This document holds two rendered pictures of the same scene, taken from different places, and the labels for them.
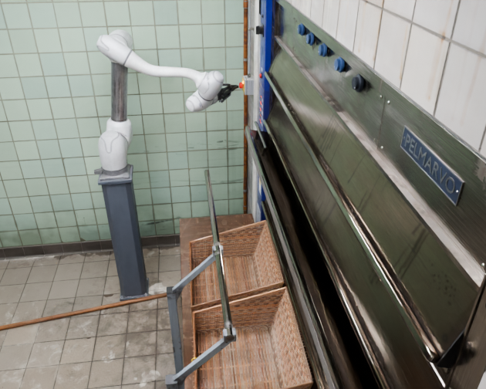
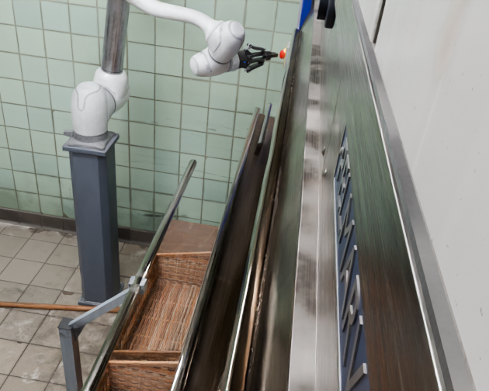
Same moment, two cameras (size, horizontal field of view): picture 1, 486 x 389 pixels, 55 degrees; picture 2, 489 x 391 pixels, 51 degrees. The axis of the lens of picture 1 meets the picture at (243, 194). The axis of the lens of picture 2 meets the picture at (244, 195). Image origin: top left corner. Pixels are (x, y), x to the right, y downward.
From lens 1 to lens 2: 0.79 m
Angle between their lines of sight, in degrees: 10
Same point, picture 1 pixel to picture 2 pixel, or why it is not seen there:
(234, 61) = (286, 22)
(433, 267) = not seen: outside the picture
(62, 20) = not seen: outside the picture
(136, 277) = (100, 280)
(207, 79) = (220, 30)
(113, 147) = (88, 105)
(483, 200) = not seen: outside the picture
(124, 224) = (91, 209)
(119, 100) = (112, 44)
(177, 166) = (190, 150)
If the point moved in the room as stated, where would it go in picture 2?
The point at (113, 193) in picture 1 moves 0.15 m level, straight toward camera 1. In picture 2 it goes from (81, 165) to (74, 181)
